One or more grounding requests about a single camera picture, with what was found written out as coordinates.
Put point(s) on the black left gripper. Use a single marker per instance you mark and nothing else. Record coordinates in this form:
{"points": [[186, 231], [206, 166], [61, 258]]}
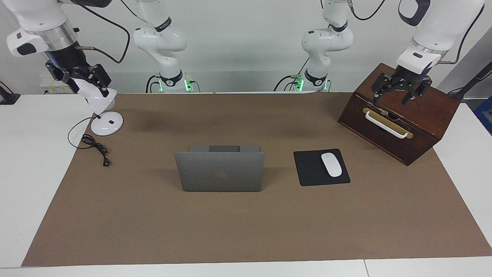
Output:
{"points": [[408, 75]]}

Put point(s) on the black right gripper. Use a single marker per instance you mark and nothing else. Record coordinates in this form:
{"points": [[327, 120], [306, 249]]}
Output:
{"points": [[67, 55]]}

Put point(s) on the grey aluminium laptop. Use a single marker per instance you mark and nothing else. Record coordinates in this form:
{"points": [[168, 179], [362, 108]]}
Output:
{"points": [[219, 173]]}

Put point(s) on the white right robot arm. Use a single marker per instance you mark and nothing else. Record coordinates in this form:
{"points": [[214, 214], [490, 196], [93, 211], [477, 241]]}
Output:
{"points": [[38, 15]]}

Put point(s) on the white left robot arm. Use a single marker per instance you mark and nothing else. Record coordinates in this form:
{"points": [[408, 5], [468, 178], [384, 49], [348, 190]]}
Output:
{"points": [[442, 27]]}

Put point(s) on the white power strip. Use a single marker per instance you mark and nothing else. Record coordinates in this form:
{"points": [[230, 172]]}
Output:
{"points": [[50, 87]]}

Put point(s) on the dark brown wooden box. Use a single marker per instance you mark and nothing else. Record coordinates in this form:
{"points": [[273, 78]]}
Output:
{"points": [[434, 115]]}

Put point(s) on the white desk lamp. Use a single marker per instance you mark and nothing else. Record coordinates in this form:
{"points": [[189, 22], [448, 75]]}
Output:
{"points": [[107, 123]]}

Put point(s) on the blue object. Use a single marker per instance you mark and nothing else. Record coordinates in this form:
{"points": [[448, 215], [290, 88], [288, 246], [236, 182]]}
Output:
{"points": [[485, 113]]}

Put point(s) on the white computer mouse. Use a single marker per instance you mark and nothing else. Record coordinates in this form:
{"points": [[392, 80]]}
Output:
{"points": [[331, 164]]}

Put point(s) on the black mouse pad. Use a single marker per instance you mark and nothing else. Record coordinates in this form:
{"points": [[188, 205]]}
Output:
{"points": [[307, 169]]}

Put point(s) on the brown table mat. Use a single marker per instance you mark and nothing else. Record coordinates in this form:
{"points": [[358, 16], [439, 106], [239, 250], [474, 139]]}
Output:
{"points": [[230, 223]]}

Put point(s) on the black clamp mount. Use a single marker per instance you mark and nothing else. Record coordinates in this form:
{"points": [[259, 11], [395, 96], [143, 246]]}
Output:
{"points": [[7, 98]]}

